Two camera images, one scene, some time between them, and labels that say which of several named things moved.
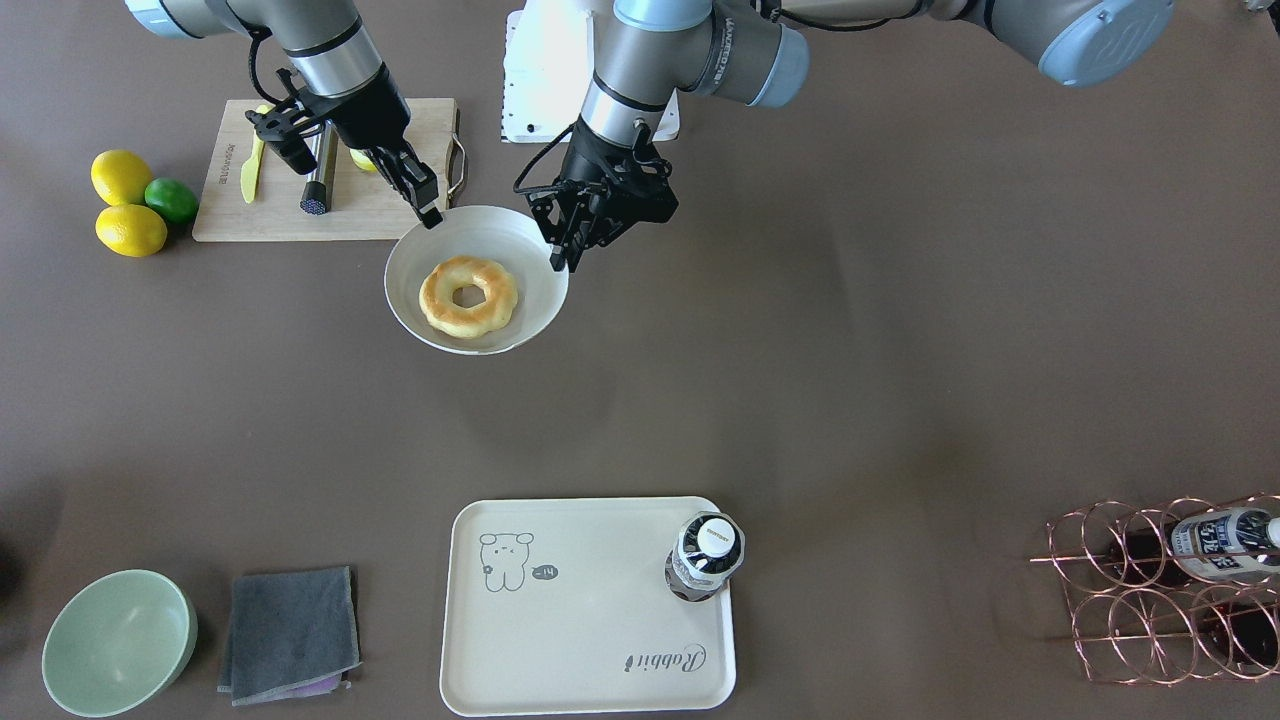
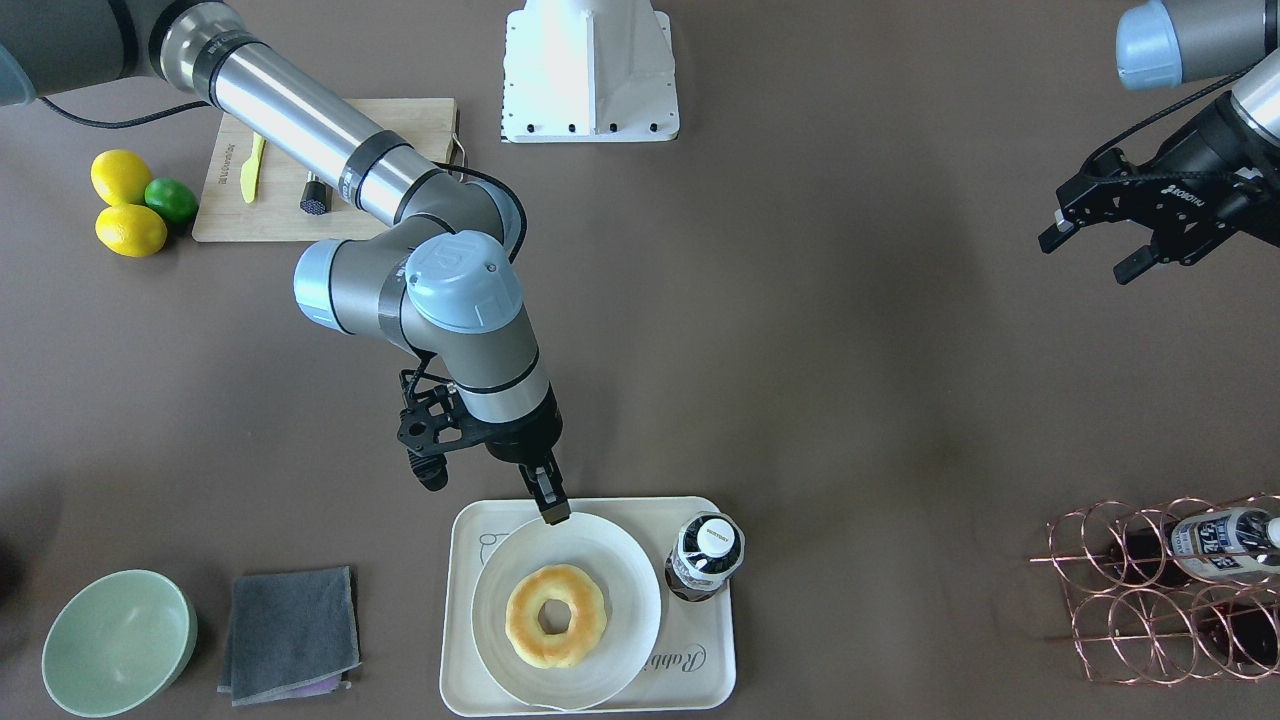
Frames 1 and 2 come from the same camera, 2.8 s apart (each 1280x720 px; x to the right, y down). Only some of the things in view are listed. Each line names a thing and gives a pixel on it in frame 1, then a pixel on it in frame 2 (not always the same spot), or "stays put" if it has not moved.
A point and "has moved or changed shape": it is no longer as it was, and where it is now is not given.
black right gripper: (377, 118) → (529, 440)
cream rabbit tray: (561, 606) stays put
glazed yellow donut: (436, 296) has moved or changed shape
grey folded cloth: (289, 635) stays put
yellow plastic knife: (250, 172) stays put
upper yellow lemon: (120, 177) stays put
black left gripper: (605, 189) → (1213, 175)
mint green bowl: (119, 642) stays put
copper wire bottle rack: (1173, 594) stays put
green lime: (173, 201) stays put
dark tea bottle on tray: (710, 546) stays put
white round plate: (479, 281) has moved or changed shape
